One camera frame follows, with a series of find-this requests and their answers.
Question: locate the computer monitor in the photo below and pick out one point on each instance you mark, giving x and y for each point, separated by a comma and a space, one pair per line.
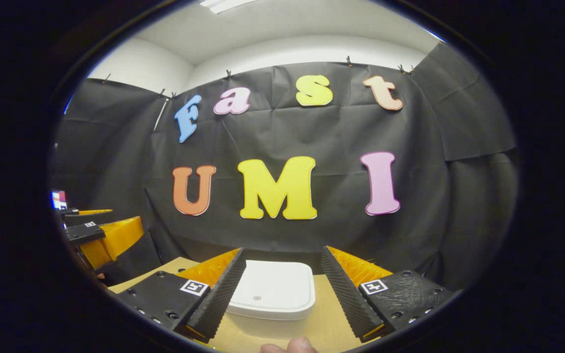
59, 200

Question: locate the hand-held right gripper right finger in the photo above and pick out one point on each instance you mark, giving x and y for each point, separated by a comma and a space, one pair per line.
346, 299

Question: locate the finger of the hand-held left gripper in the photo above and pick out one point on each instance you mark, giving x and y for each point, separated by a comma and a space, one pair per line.
86, 233
69, 212

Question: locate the ceiling light panel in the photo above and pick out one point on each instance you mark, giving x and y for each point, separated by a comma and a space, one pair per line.
226, 5

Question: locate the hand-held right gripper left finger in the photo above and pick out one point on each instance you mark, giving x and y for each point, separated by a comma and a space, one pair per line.
218, 299

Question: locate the white desktop garbage bin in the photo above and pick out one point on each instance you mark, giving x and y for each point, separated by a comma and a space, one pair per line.
272, 289

